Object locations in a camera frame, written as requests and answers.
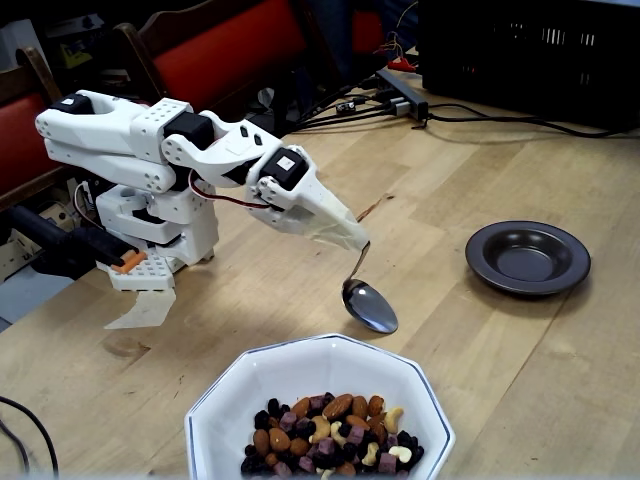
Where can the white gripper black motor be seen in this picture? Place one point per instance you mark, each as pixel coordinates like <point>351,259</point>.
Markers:
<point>311,200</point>

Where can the bent metal spoon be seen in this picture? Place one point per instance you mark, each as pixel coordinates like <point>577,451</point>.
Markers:
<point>370,307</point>

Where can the white octagonal bowl blue rim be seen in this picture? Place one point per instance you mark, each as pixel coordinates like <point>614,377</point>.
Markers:
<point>310,370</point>

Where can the large trail mix heap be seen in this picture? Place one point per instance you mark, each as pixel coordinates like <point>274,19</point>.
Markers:
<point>330,435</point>

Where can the white robot arm with base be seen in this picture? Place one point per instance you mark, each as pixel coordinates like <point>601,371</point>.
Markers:
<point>100,135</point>

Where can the dark brown plate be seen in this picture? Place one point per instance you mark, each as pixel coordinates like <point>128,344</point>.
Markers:
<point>530,260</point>

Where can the small black circuit board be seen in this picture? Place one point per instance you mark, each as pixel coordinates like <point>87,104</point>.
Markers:
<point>350,106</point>

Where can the grey usb hub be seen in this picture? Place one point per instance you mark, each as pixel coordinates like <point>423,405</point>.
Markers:
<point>405,97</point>

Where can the red alligator clip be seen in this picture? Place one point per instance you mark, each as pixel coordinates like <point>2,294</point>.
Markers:
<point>400,64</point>

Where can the person in dark blue clothes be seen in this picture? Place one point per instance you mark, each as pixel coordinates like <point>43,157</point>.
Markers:
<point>327,35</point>

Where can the wooden chair red cushion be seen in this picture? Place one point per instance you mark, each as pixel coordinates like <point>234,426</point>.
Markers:
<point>20,135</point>
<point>225,45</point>

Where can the black clamp orange tip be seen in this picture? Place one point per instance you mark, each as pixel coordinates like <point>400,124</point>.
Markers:
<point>75,245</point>

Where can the black plastic crate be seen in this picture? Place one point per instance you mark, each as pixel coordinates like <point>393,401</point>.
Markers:
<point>525,50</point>

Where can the yellow green labelled box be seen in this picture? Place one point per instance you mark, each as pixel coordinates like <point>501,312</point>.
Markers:
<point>75,55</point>

